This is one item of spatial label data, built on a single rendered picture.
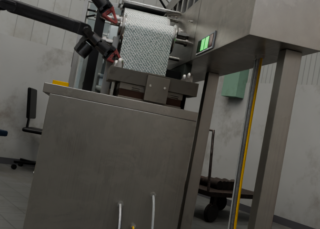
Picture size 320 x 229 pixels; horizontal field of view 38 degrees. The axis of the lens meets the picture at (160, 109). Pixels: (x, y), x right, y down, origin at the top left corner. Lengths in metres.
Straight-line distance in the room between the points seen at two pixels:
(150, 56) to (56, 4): 4.31
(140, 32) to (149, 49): 0.09
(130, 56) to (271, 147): 0.93
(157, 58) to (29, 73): 4.14
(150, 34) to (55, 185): 0.84
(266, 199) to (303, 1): 0.65
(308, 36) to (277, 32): 0.10
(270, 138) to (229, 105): 4.76
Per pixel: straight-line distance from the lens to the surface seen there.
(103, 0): 2.32
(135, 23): 2.28
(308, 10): 1.60
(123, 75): 2.03
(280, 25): 1.54
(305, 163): 5.39
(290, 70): 1.62
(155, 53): 2.27
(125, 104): 1.97
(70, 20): 2.16
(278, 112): 1.59
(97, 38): 2.22
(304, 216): 5.37
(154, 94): 2.03
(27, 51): 6.28
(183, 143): 2.02
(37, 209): 2.00
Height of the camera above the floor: 0.80
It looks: 2 degrees up
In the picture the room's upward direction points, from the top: 11 degrees clockwise
